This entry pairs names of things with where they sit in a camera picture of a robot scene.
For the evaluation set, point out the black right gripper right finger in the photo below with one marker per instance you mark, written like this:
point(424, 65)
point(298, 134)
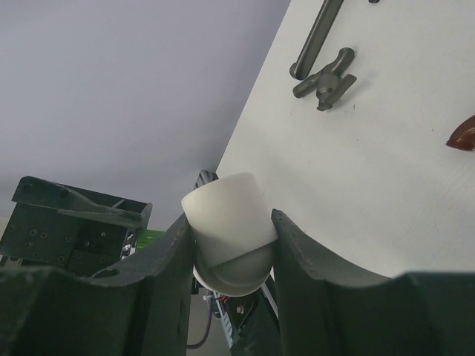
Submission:
point(330, 306)

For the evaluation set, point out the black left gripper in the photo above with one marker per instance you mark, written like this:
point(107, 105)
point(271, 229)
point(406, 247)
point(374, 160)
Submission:
point(81, 248)

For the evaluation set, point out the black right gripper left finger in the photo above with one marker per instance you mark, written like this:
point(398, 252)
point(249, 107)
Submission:
point(138, 306)

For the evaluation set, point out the green plastic faucet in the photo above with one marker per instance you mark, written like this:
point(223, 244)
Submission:
point(144, 238)

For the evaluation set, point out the white elbow pipe fitting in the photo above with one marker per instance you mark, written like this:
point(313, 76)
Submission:
point(234, 235)

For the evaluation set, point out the brown plastic faucet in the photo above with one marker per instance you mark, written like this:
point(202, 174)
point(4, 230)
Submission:
point(462, 138)

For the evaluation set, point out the grey metal faucet fixture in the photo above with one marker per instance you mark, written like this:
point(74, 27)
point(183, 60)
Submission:
point(330, 83)

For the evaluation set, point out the grey metal faucet bracket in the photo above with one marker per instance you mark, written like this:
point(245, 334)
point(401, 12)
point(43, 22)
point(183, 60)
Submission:
point(312, 46)

